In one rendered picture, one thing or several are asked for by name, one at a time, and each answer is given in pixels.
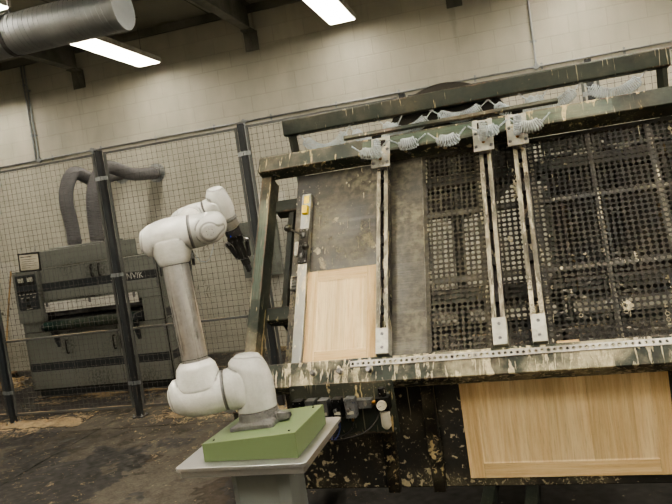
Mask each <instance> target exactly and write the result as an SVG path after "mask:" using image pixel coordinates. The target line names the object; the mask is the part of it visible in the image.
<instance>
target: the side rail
mask: <svg viewBox="0 0 672 504"><path fill-rule="evenodd" d="M278 193H279V186H278V184H277V183H276V182H275V180H274V179H273V178H272V176H271V177H266V178H262V185H261V195H260V205H259V215H258V224H257V234H256V244H255V254H254V264H253V274H252V284H251V294H250V304H249V314H248V324H247V334H246V344H245V352H258V353H259V354H260V355H261V356H262V357H263V358H264V355H265V344H266V332H267V322H266V316H267V309H268V308H269V297H270V286H271V274H272V263H273V251H274V240H275V228H276V216H277V214H276V202H277V201H278Z"/></svg>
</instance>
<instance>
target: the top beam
mask: <svg viewBox="0 0 672 504"><path fill-rule="evenodd" d="M548 112H551V113H550V114H549V115H548V116H547V117H546V118H545V120H544V122H542V123H543V125H544V127H542V126H541V127H542V129H540V128H539V131H538V130H537V129H536V132H534V129H533V133H531V129H530V133H528V138H535V137H541V136H547V135H553V134H559V133H565V132H572V131H578V130H584V129H590V128H596V127H602V126H608V125H614V124H620V123H626V122H632V121H638V120H645V119H651V118H657V117H663V116H669V115H672V86H668V87H662V88H657V89H651V90H645V91H640V92H634V93H628V94H623V95H617V96H611V97H606V98H600V99H594V100H589V101H583V102H577V103H572V104H566V105H560V106H555V107H549V108H543V109H538V110H532V111H526V112H525V113H526V120H527V121H528V120H532V119H535V118H538V120H539V119H541V120H542V119H543V118H544V117H545V116H546V115H547V114H548ZM504 121H505V115H503V116H498V117H492V123H494V124H495V125H497V126H499V125H500V124H501V123H502V122H504ZM468 126H470V127H472V121H469V122H464V123H458V124H452V125H447V126H441V127H435V128H430V129H424V130H418V131H413V132H407V133H401V134H396V135H390V140H392V141H395V142H397V143H398V142H400V139H402V138H409V137H412V136H413V137H414V138H416V139H417V140H418V139H419V138H420V137H421V136H422V135H424V134H425V133H426V135H425V136H424V137H422V138H421V139H420V140H419V142H418V144H419V146H417V148H415V149H412V150H407V151H405V150H404V151H403V150H400V149H399V147H398V144H396V143H393V142H391V141H390V161H395V160H401V159H407V158H413V157H419V156H426V155H432V154H438V153H444V152H450V151H456V150H462V149H468V148H474V147H473V133H472V129H471V128H469V127H468ZM464 127H466V128H465V129H464V131H463V132H462V133H461V134H460V136H459V138H460V141H459V143H456V145H454V146H451V147H449V146H448V147H443V146H442V147H440V145H439V146H437V143H436V139H434V138H433V137H431V136H430V135H428V133H429V134H431V135H432V136H434V137H439V135H442V134H443V135H448V134H451V133H452V132H454V134H455V135H456V133H457V134H459V133H460V132H461V131H462V129H463V128H464ZM497 133H498V132H497ZM493 138H494V144H499V143H505V142H507V132H506V123H504V124H503V125H502V126H500V128H499V133H498V135H495V136H493ZM352 146H353V147H355V148H356V149H358V150H359V151H360V150H362V148H365V147H366V148H371V139H367V140H362V141H356V142H350V143H345V144H339V145H333V146H327V147H322V148H316V149H310V150H305V151H299V152H293V153H288V154H282V155H276V156H271V157H265V158H260V160H259V169H258V173H259V174H260V176H261V177H262V178H263V177H265V176H273V177H274V178H275V180H280V179H286V178H292V177H298V176H304V175H310V174H316V173H322V172H328V171H334V170H340V169H346V168H353V167H359V166H365V165H371V160H369V159H368V160H366V159H365V160H364V159H361V158H360V155H359V152H358V151H357V150H355V149H354V148H352Z"/></svg>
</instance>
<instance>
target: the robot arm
mask: <svg viewBox="0 0 672 504"><path fill-rule="evenodd" d="M224 234H225V235H226V237H227V242H226V243H225V246H226V247H227V248H228V249H229V250H230V252H231V253H232V254H233V256H234V257H235V258H236V260H238V259H239V260H241V262H242V264H243V266H245V268H246V270H247V272H250V271H251V270H252V268H251V265H250V263H251V262H250V259H249V257H250V256H251V250H250V244H249V239H250V238H249V237H244V235H243V234H242V232H241V229H240V227H239V221H238V219H237V216H236V214H235V211H234V205H233V203H232V200H231V198H230V196H229V195H228V193H227V192H226V190H225V189H224V188H223V187H222V186H213V187H211V188H209V189H207V191H206V199H205V200H203V201H201V202H198V203H193V204H190V205H188V206H185V207H183V208H180V209H178V210H177V211H175V212H174V213H173V214H172V215H171V217H169V218H165V219H161V220H158V221H155V222H153V223H151V224H149V225H148V226H146V227H145V228H144V229H143V230H141V232H140V234H139V243H140V248H141V250H142V252H143V253H144V254H145V255H146V256H148V257H154V259H155V260H156V262H157V264H158V265H159V266H160V267H162V268H163V275H164V280H165V285H166V289H167V294H168V299H169V304H170V307H171V312H172V317H173V322H174V327H175V332H176V337H177V342H178V347H179V352H180V356H181V361H182V363H180V364H179V366H178V368H177V370H176V379H175V380H172V382H171V383H170V385H169V387H168V391H167V398H168V403H169V406H170V408H171V410H172V411H173V412H174V413H177V414H178V415H181V416H187V417H199V416H206V415H212V414H216V413H220V412H223V411H226V410H238V417H239V422H238V423H237V424H236V425H234V426H232V427H231V428H230V432H237V431H245V430H254V429H268V428H272V427H274V426H275V424H277V423H278V422H279V421H281V420H284V419H288V418H290V417H291V415H292V414H291V412H290V411H288V410H285V411H284V410H281V409H279V408H278V405H277V399H276V390H275V385H274V380H273V377H272V373H271V371H270V369H269V366H268V365H267V363H266V361H265V360H264V358H263V357H262V356H261V355H260V354H259V353H258V352H244V353H239V354H236V355H235V356H234V357H232V358H231V359H230V361H229V362H228V368H226V369H224V370H219V369H218V366H217V364H216V362H215V361H214V360H213V359H212V358H210V357H208V354H207V349H206V345H205V340H204V335H203V330H202V325H201V320H200V315H199V310H198V305H197V300H196V295H195V291H194V286H193V281H192V276H191V271H190V266H189V261H190V259H191V252H192V249H195V248H198V247H202V246H205V245H208V244H212V243H216V242H218V241H219V240H220V239H221V238H222V237H223V236H224ZM243 240H244V242H245V246H246V249H245V247H244V243H243ZM231 244H232V245H233V246H234V248H235V249H234V248H233V246H232V245H231ZM240 249H241V250H240ZM241 251H242V252H241Z"/></svg>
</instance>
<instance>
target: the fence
mask: <svg viewBox="0 0 672 504"><path fill-rule="evenodd" d="M308 195H309V203H307V204H304V196H308ZM313 200H314V197H313V196H312V194H305V195H303V197H302V205H308V206H309V211H308V215H303V214H302V212H301V226H300V229H306V228H308V229H309V235H308V245H309V248H308V252H307V263H302V264H298V271H297V286H296V301H295V316H294V331H293V346H292V361H291V363H302V362H303V350H304V333H305V316H306V299H307V282H308V272H309V269H310V251H311V234H312V217H313Z"/></svg>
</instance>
